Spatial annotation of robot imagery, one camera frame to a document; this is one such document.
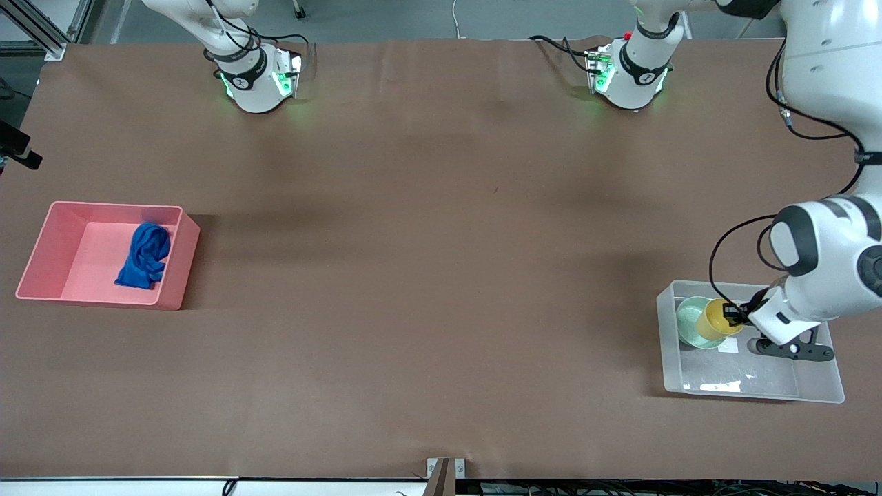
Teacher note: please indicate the aluminium frame post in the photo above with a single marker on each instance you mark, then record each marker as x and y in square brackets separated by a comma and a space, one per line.
[52, 47]

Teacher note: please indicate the small white label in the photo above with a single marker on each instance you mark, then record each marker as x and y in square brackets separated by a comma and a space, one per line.
[728, 348]

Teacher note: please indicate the mint green bowl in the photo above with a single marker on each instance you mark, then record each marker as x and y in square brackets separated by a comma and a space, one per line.
[689, 320]

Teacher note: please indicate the green-lit right base control box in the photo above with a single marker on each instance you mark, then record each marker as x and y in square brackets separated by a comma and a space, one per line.
[286, 76]

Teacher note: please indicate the green-lit base control box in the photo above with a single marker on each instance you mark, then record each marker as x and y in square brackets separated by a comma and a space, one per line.
[599, 69]
[286, 76]

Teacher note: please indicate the clear plastic bin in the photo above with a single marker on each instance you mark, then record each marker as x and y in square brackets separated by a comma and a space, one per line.
[758, 379]

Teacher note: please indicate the yellow plastic cup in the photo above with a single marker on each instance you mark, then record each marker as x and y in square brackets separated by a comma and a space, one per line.
[713, 320]

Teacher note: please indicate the pink plastic bin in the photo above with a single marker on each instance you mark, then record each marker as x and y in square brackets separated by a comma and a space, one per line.
[83, 255]

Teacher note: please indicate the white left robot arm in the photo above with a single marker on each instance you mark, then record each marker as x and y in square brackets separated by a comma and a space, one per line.
[827, 234]

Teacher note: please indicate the green-lit left base control box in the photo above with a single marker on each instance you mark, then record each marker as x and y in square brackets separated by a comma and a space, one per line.
[599, 69]

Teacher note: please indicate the metal table bracket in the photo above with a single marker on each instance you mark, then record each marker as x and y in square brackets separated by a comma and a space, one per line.
[441, 479]

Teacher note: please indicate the blue cloth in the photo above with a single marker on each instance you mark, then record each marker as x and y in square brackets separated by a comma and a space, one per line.
[145, 258]

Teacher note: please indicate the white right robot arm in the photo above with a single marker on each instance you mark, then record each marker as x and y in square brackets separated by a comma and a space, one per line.
[251, 89]

